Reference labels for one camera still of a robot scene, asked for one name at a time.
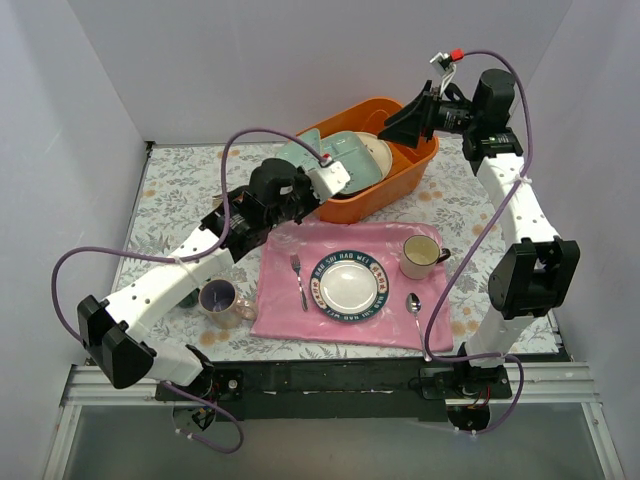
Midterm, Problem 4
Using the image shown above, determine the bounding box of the pink bottom plate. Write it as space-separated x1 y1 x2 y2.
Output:
356 132 393 179

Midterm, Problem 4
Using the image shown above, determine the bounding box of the green rectangular ceramic plate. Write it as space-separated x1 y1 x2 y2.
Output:
321 131 383 196

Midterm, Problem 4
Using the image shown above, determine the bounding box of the pink purple ceramic mug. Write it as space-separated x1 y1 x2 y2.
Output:
198 279 258 330

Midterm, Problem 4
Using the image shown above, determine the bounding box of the dark green mug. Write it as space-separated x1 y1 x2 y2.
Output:
178 289 200 309

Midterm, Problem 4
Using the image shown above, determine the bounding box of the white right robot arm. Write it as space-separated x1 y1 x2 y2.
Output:
378 69 580 398

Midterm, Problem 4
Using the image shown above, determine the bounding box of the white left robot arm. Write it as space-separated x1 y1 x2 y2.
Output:
77 158 349 400

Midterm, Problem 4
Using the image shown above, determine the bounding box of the orange plastic bin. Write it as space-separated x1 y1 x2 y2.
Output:
314 97 439 224

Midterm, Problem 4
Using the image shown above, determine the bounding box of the silver fork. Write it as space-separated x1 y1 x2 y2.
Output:
290 254 308 312

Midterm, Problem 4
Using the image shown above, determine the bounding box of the green rimmed white plate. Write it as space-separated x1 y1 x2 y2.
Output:
309 250 390 324

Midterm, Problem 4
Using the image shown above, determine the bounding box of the pink satin placemat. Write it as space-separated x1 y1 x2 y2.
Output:
251 221 453 351

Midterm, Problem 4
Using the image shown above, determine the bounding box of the beige enamel mug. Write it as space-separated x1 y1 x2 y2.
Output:
400 235 451 280

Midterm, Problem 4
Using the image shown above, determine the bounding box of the silver spoon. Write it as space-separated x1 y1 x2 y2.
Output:
406 292 431 362

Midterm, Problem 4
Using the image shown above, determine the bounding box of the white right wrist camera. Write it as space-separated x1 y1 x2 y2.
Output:
429 49 465 96

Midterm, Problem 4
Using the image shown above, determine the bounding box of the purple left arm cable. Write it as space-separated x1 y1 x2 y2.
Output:
51 128 334 454

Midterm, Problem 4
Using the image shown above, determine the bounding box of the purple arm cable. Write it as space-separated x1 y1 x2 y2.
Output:
51 128 334 454
423 48 534 435

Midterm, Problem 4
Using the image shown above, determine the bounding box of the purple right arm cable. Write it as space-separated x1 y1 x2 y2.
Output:
423 48 534 435

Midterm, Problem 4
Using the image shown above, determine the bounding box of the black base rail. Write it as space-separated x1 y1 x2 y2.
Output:
64 349 596 426

